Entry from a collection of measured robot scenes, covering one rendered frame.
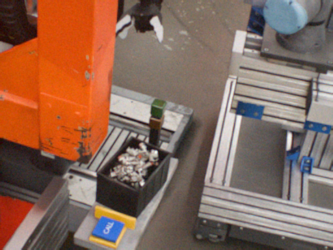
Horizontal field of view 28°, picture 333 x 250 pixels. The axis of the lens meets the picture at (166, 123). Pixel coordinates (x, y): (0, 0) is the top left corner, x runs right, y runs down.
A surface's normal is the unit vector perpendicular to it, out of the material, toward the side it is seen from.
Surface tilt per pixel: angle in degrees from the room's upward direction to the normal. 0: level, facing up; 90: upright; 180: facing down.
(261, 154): 0
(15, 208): 0
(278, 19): 97
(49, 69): 90
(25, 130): 90
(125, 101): 0
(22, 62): 90
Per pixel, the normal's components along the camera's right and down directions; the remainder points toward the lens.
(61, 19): -0.32, 0.57
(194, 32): 0.11, -0.77
